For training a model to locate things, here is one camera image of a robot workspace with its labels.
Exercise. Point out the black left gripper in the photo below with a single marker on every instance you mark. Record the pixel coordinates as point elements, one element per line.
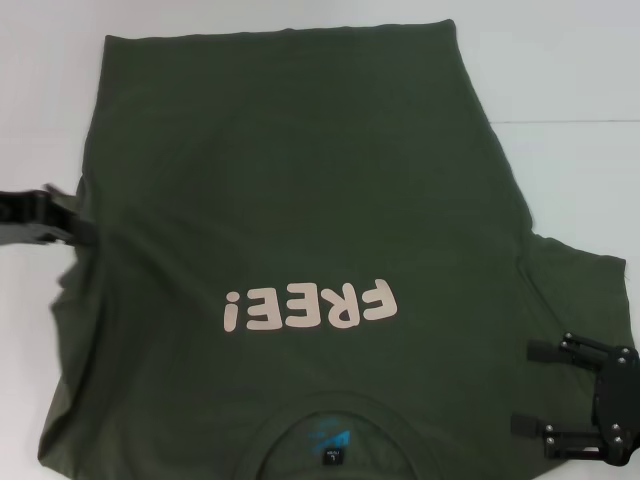
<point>20,215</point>

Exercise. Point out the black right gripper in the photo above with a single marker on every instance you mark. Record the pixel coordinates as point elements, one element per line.
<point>620,400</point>

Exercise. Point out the dark green FREE t-shirt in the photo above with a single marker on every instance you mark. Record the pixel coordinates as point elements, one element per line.
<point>300,200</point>

